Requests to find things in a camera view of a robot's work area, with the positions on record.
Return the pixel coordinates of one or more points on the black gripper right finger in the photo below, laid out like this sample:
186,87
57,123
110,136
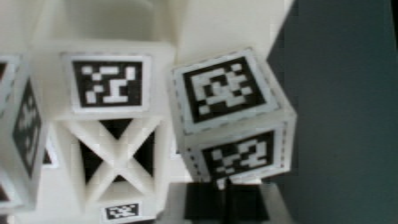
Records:
245,205

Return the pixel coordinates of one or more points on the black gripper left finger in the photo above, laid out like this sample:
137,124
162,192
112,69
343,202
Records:
204,202

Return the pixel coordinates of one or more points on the white chair leg with tag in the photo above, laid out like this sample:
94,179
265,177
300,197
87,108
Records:
233,119

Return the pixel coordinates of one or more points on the white chair backrest part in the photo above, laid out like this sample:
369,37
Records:
103,46

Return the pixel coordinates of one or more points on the white tagged nut cube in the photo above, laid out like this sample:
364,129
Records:
21,135

